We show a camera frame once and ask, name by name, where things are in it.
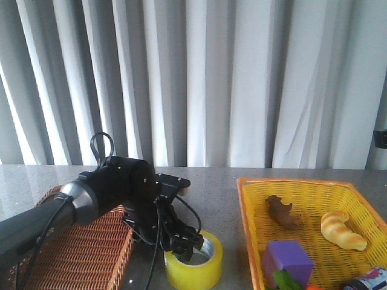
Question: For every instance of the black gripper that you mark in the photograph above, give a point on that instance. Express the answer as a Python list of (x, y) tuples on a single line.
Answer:
[(175, 236)]

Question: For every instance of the yellow packing tape roll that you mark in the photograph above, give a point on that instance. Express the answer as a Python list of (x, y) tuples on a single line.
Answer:
[(201, 276)]

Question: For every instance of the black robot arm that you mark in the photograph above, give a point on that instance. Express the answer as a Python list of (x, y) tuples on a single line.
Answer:
[(147, 197)]

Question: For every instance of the brown animal figurine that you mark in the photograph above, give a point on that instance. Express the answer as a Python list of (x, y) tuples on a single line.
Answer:
[(281, 213)]

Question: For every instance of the brown woven basket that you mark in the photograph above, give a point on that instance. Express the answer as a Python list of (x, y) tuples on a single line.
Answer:
[(46, 248)]

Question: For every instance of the toy carrot with green leaves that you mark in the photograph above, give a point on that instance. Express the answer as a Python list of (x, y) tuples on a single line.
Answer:
[(285, 281)]

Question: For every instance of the purple foam cube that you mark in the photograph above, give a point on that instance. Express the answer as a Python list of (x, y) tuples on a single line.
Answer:
[(288, 255)]

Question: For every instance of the toy croissant bread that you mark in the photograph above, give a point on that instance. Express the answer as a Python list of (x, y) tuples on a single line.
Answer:
[(334, 230)]

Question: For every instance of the yellow woven basket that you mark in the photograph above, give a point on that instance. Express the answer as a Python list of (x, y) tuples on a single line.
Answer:
[(311, 199)]

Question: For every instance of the white grey curtain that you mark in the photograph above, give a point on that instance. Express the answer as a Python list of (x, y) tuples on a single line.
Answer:
[(260, 84)]

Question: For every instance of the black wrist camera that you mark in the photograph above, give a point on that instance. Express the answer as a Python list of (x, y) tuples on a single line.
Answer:
[(169, 186)]

